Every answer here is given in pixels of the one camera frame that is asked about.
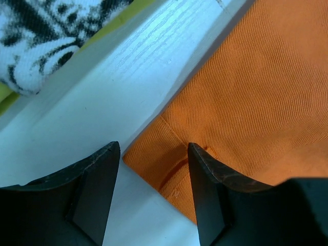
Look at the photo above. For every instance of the newspaper print yellow folded trousers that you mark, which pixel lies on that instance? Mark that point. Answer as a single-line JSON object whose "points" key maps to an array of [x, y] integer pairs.
{"points": [[39, 37]]}

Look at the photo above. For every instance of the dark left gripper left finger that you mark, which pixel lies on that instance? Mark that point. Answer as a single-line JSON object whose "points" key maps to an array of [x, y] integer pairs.
{"points": [[68, 207]]}

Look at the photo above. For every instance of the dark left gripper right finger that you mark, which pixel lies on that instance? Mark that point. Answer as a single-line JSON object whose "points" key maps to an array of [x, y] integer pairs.
{"points": [[233, 209]]}

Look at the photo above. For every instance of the orange trousers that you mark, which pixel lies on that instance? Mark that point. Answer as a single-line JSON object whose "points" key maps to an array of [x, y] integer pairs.
{"points": [[258, 105]]}

